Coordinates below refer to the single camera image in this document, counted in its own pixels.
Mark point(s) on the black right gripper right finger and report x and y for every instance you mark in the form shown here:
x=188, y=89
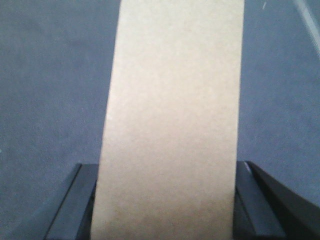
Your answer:
x=265, y=209

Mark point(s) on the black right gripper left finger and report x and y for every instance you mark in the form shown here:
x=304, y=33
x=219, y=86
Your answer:
x=74, y=216

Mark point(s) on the brown cardboard box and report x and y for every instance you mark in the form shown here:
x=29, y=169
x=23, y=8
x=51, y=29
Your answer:
x=168, y=156

